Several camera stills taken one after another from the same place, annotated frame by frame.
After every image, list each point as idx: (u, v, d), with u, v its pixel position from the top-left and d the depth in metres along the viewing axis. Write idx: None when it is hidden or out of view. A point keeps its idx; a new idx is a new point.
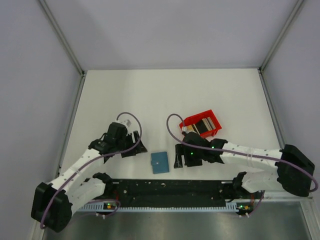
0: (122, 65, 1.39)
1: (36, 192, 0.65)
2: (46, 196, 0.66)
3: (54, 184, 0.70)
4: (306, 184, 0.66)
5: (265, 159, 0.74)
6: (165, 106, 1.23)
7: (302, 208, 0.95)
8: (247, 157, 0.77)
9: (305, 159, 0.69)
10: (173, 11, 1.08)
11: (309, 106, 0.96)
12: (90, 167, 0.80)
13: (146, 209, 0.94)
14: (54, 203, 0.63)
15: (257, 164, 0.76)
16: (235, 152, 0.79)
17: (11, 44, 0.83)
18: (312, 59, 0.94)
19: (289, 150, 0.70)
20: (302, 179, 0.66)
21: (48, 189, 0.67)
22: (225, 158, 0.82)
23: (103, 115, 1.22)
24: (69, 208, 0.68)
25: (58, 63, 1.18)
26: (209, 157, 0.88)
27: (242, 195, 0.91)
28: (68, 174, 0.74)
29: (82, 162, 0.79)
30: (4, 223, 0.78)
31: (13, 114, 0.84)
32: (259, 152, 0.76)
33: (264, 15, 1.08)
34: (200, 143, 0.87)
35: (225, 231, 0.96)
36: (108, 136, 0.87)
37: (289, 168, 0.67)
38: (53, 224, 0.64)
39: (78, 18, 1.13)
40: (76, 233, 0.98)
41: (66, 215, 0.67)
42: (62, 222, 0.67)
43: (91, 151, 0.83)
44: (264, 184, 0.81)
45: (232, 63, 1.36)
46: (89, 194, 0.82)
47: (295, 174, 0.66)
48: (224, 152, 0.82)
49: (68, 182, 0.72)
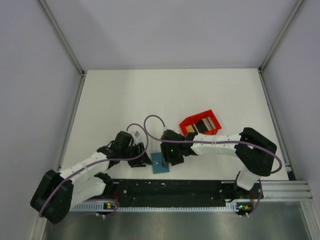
0: (122, 65, 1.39)
1: (43, 178, 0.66)
2: (51, 184, 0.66)
3: (62, 173, 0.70)
4: (266, 163, 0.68)
5: (228, 144, 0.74)
6: (165, 106, 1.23)
7: (302, 208, 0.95)
8: (212, 144, 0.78)
9: (264, 139, 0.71)
10: (173, 11, 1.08)
11: (309, 106, 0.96)
12: (97, 168, 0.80)
13: (146, 209, 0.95)
14: (59, 190, 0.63)
15: (222, 150, 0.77)
16: (203, 142, 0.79)
17: (11, 44, 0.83)
18: (312, 59, 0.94)
19: (247, 132, 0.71)
20: (262, 157, 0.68)
21: (55, 178, 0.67)
22: (195, 149, 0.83)
23: (103, 115, 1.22)
24: (69, 201, 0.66)
25: (58, 63, 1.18)
26: (184, 151, 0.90)
27: (242, 195, 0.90)
28: (77, 167, 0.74)
29: (92, 160, 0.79)
30: (4, 222, 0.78)
31: (13, 114, 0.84)
32: (222, 138, 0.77)
33: (264, 15, 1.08)
34: (173, 137, 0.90)
35: (225, 231, 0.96)
36: (116, 144, 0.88)
37: (247, 149, 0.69)
38: (52, 213, 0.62)
39: (78, 18, 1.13)
40: (76, 233, 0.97)
41: (65, 207, 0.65)
42: (60, 215, 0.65)
43: (99, 153, 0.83)
44: (250, 177, 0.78)
45: (232, 63, 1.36)
46: (89, 192, 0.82)
47: (254, 153, 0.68)
48: (194, 144, 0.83)
49: (76, 175, 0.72)
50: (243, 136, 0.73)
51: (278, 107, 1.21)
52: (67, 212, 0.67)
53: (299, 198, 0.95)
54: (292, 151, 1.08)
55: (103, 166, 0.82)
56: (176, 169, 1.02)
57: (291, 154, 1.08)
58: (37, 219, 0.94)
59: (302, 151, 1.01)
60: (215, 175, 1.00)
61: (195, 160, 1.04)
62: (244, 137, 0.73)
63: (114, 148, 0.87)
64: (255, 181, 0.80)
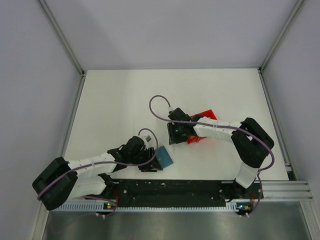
0: (122, 65, 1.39)
1: (52, 163, 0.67)
2: (57, 170, 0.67)
3: (70, 164, 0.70)
4: (259, 155, 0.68)
5: (227, 129, 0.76)
6: (165, 106, 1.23)
7: (302, 208, 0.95)
8: (213, 127, 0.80)
9: (263, 132, 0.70)
10: (173, 11, 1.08)
11: (309, 106, 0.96)
12: (102, 168, 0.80)
13: (146, 209, 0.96)
14: (62, 179, 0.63)
15: (221, 135, 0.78)
16: (206, 124, 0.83)
17: (10, 44, 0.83)
18: (312, 59, 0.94)
19: (248, 122, 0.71)
20: (256, 148, 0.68)
21: (62, 166, 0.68)
22: (197, 130, 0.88)
23: (103, 115, 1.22)
24: (69, 192, 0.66)
25: (58, 63, 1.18)
26: (186, 130, 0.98)
27: (241, 195, 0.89)
28: (84, 161, 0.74)
29: (101, 159, 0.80)
30: (4, 222, 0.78)
31: (13, 115, 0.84)
32: (223, 123, 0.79)
33: (264, 15, 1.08)
34: (179, 116, 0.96)
35: (225, 231, 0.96)
36: (126, 149, 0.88)
37: (244, 136, 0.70)
38: (49, 200, 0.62)
39: (78, 18, 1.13)
40: (76, 233, 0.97)
41: (63, 198, 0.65)
42: (56, 204, 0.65)
43: (108, 154, 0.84)
44: (247, 172, 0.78)
45: (232, 63, 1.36)
46: (87, 188, 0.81)
47: (248, 142, 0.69)
48: (197, 124, 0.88)
49: (82, 168, 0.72)
50: (244, 126, 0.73)
51: (278, 107, 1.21)
52: (63, 203, 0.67)
53: (299, 198, 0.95)
54: (292, 151, 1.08)
55: (108, 168, 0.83)
56: (176, 169, 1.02)
57: (292, 154, 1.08)
58: (37, 219, 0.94)
59: (302, 151, 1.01)
60: (215, 175, 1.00)
61: (196, 160, 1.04)
62: (244, 127, 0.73)
63: (123, 153, 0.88)
64: (253, 178, 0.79)
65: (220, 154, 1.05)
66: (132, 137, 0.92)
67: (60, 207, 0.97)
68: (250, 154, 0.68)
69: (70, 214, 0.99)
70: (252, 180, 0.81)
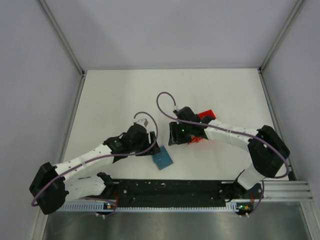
0: (122, 65, 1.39)
1: (39, 170, 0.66)
2: (46, 176, 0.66)
3: (57, 168, 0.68)
4: (274, 164, 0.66)
5: (242, 136, 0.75)
6: (165, 106, 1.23)
7: (302, 208, 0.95)
8: (227, 132, 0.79)
9: (279, 142, 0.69)
10: (173, 11, 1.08)
11: (309, 106, 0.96)
12: (97, 164, 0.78)
13: (146, 209, 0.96)
14: (50, 187, 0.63)
15: (235, 140, 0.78)
16: (218, 128, 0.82)
17: (10, 44, 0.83)
18: (312, 59, 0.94)
19: (265, 130, 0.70)
20: (272, 157, 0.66)
21: (50, 171, 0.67)
22: (208, 133, 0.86)
23: (103, 115, 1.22)
24: (63, 195, 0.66)
25: (58, 63, 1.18)
26: (196, 131, 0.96)
27: (241, 195, 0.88)
28: (75, 162, 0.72)
29: (93, 155, 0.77)
30: (4, 223, 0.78)
31: (13, 115, 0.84)
32: (238, 129, 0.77)
33: (264, 15, 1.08)
34: (188, 116, 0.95)
35: (225, 231, 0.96)
36: (127, 138, 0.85)
37: (260, 144, 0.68)
38: (45, 206, 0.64)
39: (79, 18, 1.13)
40: (76, 233, 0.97)
41: (59, 202, 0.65)
42: (54, 208, 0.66)
43: (105, 146, 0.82)
44: (252, 177, 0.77)
45: (233, 63, 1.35)
46: (87, 190, 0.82)
47: (265, 151, 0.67)
48: (208, 127, 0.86)
49: (72, 171, 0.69)
50: (260, 134, 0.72)
51: (278, 107, 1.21)
52: (63, 204, 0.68)
53: (299, 198, 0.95)
54: (292, 151, 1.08)
55: (107, 160, 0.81)
56: (177, 169, 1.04)
57: (291, 154, 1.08)
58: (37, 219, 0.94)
59: (301, 151, 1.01)
60: (215, 174, 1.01)
61: (196, 161, 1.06)
62: (260, 135, 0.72)
63: (124, 141, 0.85)
64: (257, 181, 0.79)
65: (220, 154, 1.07)
66: (132, 125, 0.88)
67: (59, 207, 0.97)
68: (265, 164, 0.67)
69: (70, 214, 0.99)
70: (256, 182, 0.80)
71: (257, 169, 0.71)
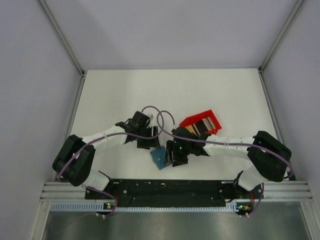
0: (122, 65, 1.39)
1: (66, 142, 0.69)
2: (73, 148, 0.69)
3: (84, 139, 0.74)
4: (279, 169, 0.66)
5: (240, 146, 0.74)
6: (165, 106, 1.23)
7: (302, 208, 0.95)
8: (225, 146, 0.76)
9: (279, 144, 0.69)
10: (173, 11, 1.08)
11: (309, 106, 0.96)
12: (115, 139, 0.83)
13: (147, 209, 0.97)
14: (81, 153, 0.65)
15: (235, 152, 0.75)
16: (216, 143, 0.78)
17: (10, 44, 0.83)
18: (312, 59, 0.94)
19: (262, 136, 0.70)
20: (275, 162, 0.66)
21: (77, 142, 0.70)
22: (207, 149, 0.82)
23: (103, 114, 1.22)
24: (89, 165, 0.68)
25: (58, 63, 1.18)
26: (195, 150, 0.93)
27: (242, 195, 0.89)
28: (97, 135, 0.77)
29: (112, 131, 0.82)
30: (4, 222, 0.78)
31: (13, 115, 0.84)
32: (235, 140, 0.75)
33: (264, 15, 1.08)
34: (185, 134, 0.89)
35: (225, 231, 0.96)
36: (133, 121, 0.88)
37: (260, 151, 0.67)
38: (72, 176, 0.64)
39: (79, 18, 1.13)
40: (76, 233, 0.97)
41: (85, 172, 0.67)
42: (80, 180, 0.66)
43: (117, 127, 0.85)
44: (254, 179, 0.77)
45: (233, 63, 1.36)
46: (96, 180, 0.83)
47: (267, 157, 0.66)
48: (206, 143, 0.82)
49: (97, 141, 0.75)
50: (257, 140, 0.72)
51: (278, 107, 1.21)
52: (86, 178, 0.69)
53: (299, 198, 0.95)
54: (292, 151, 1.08)
55: (121, 139, 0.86)
56: (177, 169, 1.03)
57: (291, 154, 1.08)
58: (38, 219, 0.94)
59: (301, 151, 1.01)
60: (215, 175, 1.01)
61: (196, 161, 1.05)
62: (258, 141, 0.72)
63: (131, 124, 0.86)
64: (259, 183, 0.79)
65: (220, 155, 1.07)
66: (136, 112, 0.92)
67: (60, 206, 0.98)
68: (271, 169, 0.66)
69: (69, 214, 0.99)
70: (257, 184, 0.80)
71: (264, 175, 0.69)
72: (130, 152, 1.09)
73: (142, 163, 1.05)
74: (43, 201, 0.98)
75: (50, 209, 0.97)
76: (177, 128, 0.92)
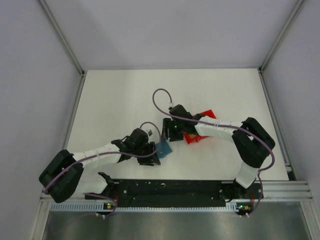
0: (122, 65, 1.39)
1: (57, 156, 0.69)
2: (63, 163, 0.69)
3: (74, 155, 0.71)
4: (258, 155, 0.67)
5: (228, 129, 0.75)
6: (165, 106, 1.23)
7: (302, 208, 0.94)
8: (214, 126, 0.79)
9: (264, 132, 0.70)
10: (172, 11, 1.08)
11: (309, 106, 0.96)
12: (109, 158, 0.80)
13: (146, 209, 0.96)
14: (69, 171, 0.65)
15: (222, 134, 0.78)
16: (206, 123, 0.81)
17: (10, 44, 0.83)
18: (312, 60, 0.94)
19: (250, 122, 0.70)
20: (256, 148, 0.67)
21: (67, 158, 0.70)
22: (198, 129, 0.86)
23: (102, 125, 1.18)
24: (76, 183, 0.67)
25: (58, 63, 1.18)
26: (188, 128, 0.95)
27: (241, 195, 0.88)
28: (89, 153, 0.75)
29: (106, 149, 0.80)
30: (4, 222, 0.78)
31: (12, 115, 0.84)
32: (225, 122, 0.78)
33: (264, 15, 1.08)
34: (181, 114, 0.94)
35: (225, 231, 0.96)
36: (130, 140, 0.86)
37: (243, 135, 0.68)
38: (56, 192, 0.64)
39: (78, 18, 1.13)
40: (76, 233, 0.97)
41: (71, 189, 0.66)
42: (64, 196, 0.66)
43: (112, 145, 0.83)
44: (247, 173, 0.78)
45: (233, 63, 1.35)
46: (91, 185, 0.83)
47: (250, 143, 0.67)
48: (198, 123, 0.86)
49: (88, 159, 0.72)
50: (245, 125, 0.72)
51: (278, 107, 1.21)
52: (72, 194, 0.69)
53: (299, 198, 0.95)
54: (292, 151, 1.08)
55: (114, 158, 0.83)
56: (177, 170, 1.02)
57: (291, 154, 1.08)
58: (37, 219, 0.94)
59: (301, 151, 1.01)
60: (215, 174, 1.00)
61: (196, 160, 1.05)
62: (246, 126, 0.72)
63: (128, 143, 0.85)
64: (253, 178, 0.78)
65: (219, 154, 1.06)
66: (134, 130, 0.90)
67: (60, 207, 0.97)
68: (250, 154, 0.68)
69: (70, 214, 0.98)
70: (253, 180, 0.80)
71: (244, 159, 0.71)
72: None
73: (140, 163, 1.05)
74: (43, 201, 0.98)
75: (50, 209, 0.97)
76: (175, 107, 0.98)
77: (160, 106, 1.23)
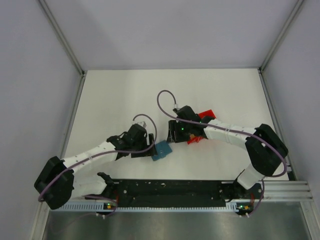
0: (122, 65, 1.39)
1: (47, 164, 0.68)
2: (54, 170, 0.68)
3: (65, 162, 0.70)
4: (272, 163, 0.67)
5: (240, 134, 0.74)
6: (166, 106, 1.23)
7: (302, 208, 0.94)
8: (225, 131, 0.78)
9: (278, 140, 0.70)
10: (172, 11, 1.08)
11: (309, 106, 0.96)
12: (103, 159, 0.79)
13: (147, 209, 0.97)
14: (59, 180, 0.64)
15: (233, 139, 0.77)
16: (217, 127, 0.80)
17: (10, 45, 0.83)
18: (312, 60, 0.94)
19: (263, 129, 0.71)
20: (269, 156, 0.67)
21: (58, 165, 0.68)
22: (207, 132, 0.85)
23: (101, 125, 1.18)
24: (69, 189, 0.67)
25: (58, 63, 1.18)
26: (196, 130, 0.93)
27: (241, 195, 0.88)
28: (81, 157, 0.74)
29: (100, 149, 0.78)
30: (4, 223, 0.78)
31: (12, 115, 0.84)
32: (236, 128, 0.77)
33: (264, 15, 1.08)
34: (189, 116, 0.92)
35: (225, 231, 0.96)
36: (128, 136, 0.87)
37: (257, 142, 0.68)
38: (50, 201, 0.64)
39: (78, 18, 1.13)
40: (76, 234, 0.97)
41: (65, 196, 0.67)
42: (59, 202, 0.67)
43: (108, 143, 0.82)
44: (250, 175, 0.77)
45: (233, 63, 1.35)
46: (90, 185, 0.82)
47: (263, 150, 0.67)
48: (207, 126, 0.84)
49: (79, 165, 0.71)
50: (257, 132, 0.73)
51: (278, 107, 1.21)
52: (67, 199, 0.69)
53: (299, 198, 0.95)
54: (292, 151, 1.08)
55: (111, 156, 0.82)
56: (178, 170, 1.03)
57: (291, 154, 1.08)
58: (37, 219, 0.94)
59: (301, 151, 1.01)
60: (215, 175, 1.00)
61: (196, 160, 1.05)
62: (258, 133, 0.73)
63: (125, 139, 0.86)
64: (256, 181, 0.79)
65: (220, 154, 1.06)
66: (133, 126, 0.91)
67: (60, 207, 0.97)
68: (263, 162, 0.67)
69: (70, 214, 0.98)
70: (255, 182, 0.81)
71: (255, 166, 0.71)
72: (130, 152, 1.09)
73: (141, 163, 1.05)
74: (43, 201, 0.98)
75: (50, 210, 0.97)
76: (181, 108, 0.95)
77: (163, 106, 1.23)
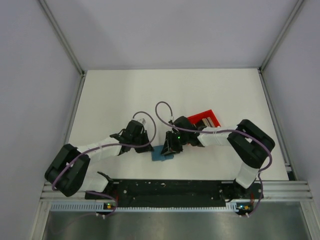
0: (122, 65, 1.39)
1: (61, 151, 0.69)
2: (68, 156, 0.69)
3: (79, 148, 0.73)
4: (258, 155, 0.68)
5: (224, 133, 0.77)
6: (160, 108, 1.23)
7: (302, 208, 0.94)
8: (213, 134, 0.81)
9: (260, 132, 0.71)
10: (172, 11, 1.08)
11: (309, 105, 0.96)
12: (110, 151, 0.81)
13: (147, 209, 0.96)
14: (75, 164, 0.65)
15: (221, 140, 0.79)
16: (207, 132, 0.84)
17: (9, 45, 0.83)
18: (312, 59, 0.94)
19: (245, 124, 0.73)
20: (255, 148, 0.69)
21: (72, 152, 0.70)
22: (201, 139, 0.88)
23: (101, 124, 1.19)
24: (83, 175, 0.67)
25: (58, 63, 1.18)
26: (192, 140, 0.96)
27: (241, 195, 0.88)
28: (92, 145, 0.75)
29: (107, 141, 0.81)
30: (3, 223, 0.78)
31: (12, 115, 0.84)
32: (223, 128, 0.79)
33: (264, 15, 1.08)
34: (187, 126, 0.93)
35: (225, 231, 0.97)
36: (127, 132, 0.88)
37: (240, 136, 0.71)
38: (65, 186, 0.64)
39: (78, 18, 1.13)
40: (76, 234, 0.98)
41: (79, 182, 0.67)
42: (73, 190, 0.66)
43: (111, 138, 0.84)
44: (246, 173, 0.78)
45: (233, 63, 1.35)
46: (93, 182, 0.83)
47: (246, 143, 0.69)
48: (200, 133, 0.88)
49: (92, 151, 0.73)
50: (241, 128, 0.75)
51: (278, 107, 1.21)
52: (80, 187, 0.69)
53: (299, 198, 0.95)
54: (292, 151, 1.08)
55: (115, 150, 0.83)
56: (176, 171, 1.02)
57: (291, 154, 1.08)
58: (37, 219, 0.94)
59: (301, 151, 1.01)
60: (215, 175, 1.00)
61: (196, 160, 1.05)
62: (242, 129, 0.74)
63: (125, 135, 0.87)
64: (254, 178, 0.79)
65: (219, 154, 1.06)
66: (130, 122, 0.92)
67: (60, 207, 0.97)
68: (248, 154, 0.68)
69: (69, 214, 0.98)
70: (253, 180, 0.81)
71: (245, 161, 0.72)
72: (130, 152, 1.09)
73: (141, 162, 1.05)
74: (43, 201, 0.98)
75: (50, 210, 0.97)
76: (179, 118, 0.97)
77: (160, 114, 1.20)
